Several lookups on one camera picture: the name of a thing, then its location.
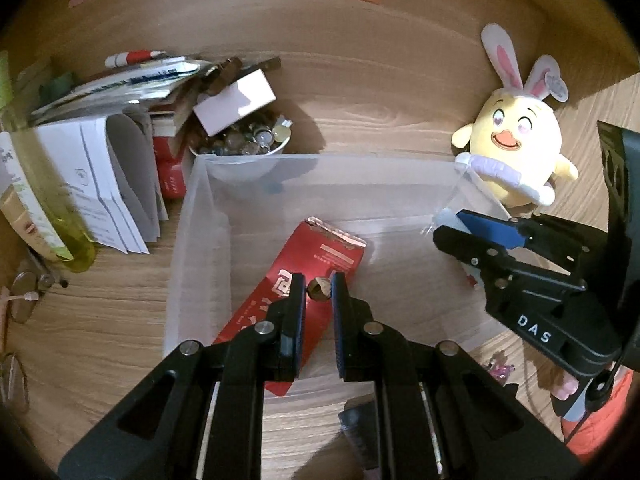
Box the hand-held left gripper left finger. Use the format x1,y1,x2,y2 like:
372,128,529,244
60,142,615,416
57,272,308,480

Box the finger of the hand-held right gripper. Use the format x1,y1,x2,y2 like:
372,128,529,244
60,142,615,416
434,225,587,306
457,209,608,281

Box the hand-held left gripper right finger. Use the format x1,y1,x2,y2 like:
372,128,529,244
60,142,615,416
330,272,583,480

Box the clear plastic storage bin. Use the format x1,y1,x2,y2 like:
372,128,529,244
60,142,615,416
162,152,518,398

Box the person's right hand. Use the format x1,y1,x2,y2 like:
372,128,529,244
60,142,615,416
550,367,578,401

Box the red cardboard box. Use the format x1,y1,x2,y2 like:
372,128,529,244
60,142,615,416
214,216,368,396

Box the small pink trinket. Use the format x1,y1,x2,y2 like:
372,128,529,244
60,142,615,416
487,352,516,378

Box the yellow plush chick bunny ears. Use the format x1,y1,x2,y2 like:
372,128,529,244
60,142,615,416
451,23,579,221

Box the white bowl of beads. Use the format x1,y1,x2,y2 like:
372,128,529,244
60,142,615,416
189,112,293,181

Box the folded white papers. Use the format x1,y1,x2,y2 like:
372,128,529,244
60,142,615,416
32,112,170,255

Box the small white box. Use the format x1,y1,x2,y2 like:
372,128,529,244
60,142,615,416
192,68,277,137

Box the stack of brown books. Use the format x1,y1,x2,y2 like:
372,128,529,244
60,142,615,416
149,91,198,139

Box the brown wooden clip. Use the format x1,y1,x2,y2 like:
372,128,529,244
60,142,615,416
202,57,243,98

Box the yellow-green bottle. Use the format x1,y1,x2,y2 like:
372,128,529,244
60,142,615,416
0,52,99,275

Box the stack of booklets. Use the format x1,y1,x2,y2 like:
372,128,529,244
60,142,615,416
30,56,216,126

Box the red and white pen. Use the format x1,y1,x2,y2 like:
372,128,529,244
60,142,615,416
105,50,168,68

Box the small dark green item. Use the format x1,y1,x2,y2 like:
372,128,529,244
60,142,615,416
40,72,76,101

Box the wire-rim eyeglasses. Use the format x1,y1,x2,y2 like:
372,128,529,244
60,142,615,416
0,255,70,323

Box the thin dark wire loop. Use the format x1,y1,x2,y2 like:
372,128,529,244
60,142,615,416
0,352,32,413

